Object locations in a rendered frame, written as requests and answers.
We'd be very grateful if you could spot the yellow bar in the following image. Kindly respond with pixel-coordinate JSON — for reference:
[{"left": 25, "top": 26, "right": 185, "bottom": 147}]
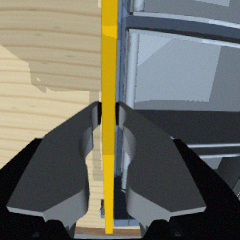
[{"left": 101, "top": 0, "right": 118, "bottom": 234}]

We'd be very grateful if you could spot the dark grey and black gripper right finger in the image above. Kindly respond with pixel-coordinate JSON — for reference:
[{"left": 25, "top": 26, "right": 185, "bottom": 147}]
[{"left": 115, "top": 101, "right": 240, "bottom": 240}]

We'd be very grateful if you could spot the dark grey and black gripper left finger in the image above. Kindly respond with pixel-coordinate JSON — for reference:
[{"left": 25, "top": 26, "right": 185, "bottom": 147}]
[{"left": 0, "top": 101, "right": 102, "bottom": 240}]

